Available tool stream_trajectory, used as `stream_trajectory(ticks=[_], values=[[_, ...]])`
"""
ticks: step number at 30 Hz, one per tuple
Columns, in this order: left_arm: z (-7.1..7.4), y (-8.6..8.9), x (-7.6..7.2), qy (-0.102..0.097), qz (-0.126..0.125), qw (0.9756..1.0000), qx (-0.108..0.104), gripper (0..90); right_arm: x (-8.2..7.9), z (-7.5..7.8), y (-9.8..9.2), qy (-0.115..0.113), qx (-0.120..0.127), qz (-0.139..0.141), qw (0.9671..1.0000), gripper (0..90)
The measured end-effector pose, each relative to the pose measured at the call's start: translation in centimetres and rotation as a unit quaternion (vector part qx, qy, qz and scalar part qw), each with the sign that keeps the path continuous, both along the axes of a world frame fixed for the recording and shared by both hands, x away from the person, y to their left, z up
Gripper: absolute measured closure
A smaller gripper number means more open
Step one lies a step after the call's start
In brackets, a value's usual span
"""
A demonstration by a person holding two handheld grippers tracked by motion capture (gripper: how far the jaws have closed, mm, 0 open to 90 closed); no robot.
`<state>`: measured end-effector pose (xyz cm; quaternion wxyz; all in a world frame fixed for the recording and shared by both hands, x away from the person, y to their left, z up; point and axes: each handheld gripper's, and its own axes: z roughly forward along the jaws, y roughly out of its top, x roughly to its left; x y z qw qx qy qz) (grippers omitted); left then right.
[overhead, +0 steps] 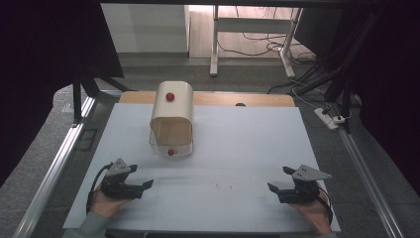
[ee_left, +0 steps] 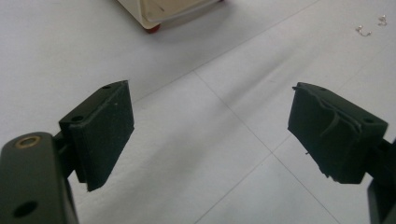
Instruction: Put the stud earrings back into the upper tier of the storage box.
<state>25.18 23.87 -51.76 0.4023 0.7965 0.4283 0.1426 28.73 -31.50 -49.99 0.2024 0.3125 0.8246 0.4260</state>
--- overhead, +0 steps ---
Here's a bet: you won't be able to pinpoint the white power strip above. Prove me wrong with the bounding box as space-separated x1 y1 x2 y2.
313 106 347 131

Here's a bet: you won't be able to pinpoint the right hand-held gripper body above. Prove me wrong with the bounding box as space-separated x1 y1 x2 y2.
277 164 333 204

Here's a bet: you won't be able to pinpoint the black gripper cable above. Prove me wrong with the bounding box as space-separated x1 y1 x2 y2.
85 163 114 214
317 186 335 226

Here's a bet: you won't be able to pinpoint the white floor cable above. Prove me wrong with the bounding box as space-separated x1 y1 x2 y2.
289 78 323 111

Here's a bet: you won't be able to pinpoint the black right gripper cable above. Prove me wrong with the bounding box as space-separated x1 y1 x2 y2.
317 186 335 226

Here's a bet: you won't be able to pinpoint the white desk frame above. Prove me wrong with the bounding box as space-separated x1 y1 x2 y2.
209 4 304 79

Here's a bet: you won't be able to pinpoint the black metal stands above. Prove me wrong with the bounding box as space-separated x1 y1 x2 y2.
266 4 377 135

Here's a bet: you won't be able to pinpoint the person's left hand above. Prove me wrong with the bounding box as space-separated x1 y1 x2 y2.
89 185 134 219

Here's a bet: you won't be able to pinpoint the person's right hand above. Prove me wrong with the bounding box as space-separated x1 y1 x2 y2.
289 190 333 234

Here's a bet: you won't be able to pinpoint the wooden table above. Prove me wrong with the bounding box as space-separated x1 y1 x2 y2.
118 90 296 108

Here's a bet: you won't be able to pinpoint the white table mat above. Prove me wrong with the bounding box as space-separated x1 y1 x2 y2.
62 102 342 233

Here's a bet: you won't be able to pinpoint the black curtain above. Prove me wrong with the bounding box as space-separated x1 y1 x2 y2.
0 0 125 187
295 0 420 196

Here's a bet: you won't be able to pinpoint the black tripod stand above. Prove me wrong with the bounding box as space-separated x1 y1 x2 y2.
71 63 135 126

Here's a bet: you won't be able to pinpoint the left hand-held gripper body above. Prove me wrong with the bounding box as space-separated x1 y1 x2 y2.
99 158 144 200

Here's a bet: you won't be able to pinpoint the white panel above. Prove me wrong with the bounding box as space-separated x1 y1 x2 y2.
100 3 191 55

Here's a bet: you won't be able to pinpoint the black floor cables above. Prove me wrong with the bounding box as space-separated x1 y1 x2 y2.
217 6 320 66

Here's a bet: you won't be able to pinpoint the dark floor hatch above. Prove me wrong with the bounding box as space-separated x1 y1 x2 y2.
76 128 99 152

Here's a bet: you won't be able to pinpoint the cream bread box, red knobs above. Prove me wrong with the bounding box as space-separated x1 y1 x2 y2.
148 80 194 158

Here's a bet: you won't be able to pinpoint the aluminium floor rail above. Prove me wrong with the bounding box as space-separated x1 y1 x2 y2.
335 105 406 238
12 95 97 238

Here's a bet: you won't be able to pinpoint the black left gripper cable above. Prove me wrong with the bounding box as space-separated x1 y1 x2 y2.
85 163 114 214

